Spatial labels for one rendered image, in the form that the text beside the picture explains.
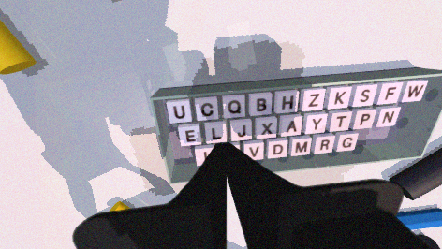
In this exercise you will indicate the blue stylus with grey tip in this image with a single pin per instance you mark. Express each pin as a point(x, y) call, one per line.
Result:
point(421, 219)

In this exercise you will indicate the grey keyboard with white letter keys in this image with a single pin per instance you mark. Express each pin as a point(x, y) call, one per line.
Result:
point(302, 123)

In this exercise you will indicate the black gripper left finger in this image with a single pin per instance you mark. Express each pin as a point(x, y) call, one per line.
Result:
point(196, 218)

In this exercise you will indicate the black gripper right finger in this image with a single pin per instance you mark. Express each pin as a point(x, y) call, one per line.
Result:
point(269, 206)

